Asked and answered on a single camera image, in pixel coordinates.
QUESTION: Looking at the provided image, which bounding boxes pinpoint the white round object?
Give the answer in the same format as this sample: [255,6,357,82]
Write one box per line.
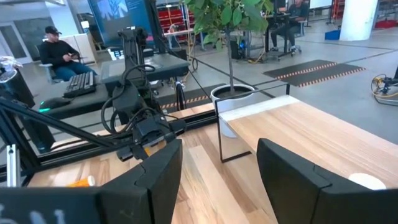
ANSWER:
[348,172,388,191]

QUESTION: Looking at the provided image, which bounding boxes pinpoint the red storage shelving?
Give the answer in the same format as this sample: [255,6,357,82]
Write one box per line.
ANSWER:
[157,7,196,32]

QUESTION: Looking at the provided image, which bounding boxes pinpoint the black computer keyboard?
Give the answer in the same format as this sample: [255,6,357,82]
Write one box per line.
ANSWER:
[63,71,97,99]

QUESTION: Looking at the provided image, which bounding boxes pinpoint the person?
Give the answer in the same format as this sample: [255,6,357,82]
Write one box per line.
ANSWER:
[39,25,98,82]
[269,0,309,53]

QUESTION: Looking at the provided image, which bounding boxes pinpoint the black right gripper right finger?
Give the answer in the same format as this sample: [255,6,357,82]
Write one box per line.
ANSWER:
[256,138,398,224]

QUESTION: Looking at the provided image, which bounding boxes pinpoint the blue display screen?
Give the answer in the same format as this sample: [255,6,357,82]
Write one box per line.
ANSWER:
[88,0,158,47]

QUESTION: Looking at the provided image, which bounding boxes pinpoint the silver metal bracket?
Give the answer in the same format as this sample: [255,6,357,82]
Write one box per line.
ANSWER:
[6,144,21,187]

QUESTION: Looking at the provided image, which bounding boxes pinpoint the white building column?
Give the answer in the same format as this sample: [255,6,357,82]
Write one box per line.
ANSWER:
[338,0,379,42]

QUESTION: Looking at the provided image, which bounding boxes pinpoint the black computer mouse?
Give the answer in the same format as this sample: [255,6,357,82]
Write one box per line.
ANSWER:
[39,96,73,113]

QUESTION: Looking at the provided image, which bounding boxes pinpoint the black striped floor mat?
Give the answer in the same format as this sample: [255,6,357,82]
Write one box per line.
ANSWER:
[262,58,367,88]
[157,83,228,110]

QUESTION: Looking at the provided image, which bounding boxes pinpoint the yellow cable bundle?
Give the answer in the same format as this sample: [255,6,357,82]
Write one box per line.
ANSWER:
[371,73,398,107]

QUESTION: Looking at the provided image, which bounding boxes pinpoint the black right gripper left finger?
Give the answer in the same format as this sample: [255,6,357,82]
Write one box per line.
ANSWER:
[99,138,184,224]

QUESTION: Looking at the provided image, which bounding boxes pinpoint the orange medicine bottle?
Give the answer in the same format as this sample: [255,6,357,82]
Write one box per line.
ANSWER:
[66,175,96,188]

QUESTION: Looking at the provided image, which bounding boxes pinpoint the black desk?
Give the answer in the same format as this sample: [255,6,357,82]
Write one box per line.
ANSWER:
[40,53,191,121]

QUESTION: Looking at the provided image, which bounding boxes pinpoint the black diagonal frame strut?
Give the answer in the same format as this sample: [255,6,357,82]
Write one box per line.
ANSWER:
[0,98,125,149]

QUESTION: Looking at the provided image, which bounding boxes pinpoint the white plant pot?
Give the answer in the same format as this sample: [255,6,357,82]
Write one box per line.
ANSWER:
[210,83,256,139]

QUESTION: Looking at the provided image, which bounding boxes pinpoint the blue bin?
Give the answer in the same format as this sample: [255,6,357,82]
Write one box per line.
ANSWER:
[324,29,341,41]

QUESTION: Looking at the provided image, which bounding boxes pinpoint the green leafy tree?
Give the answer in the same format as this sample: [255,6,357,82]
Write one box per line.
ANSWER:
[183,0,275,94]

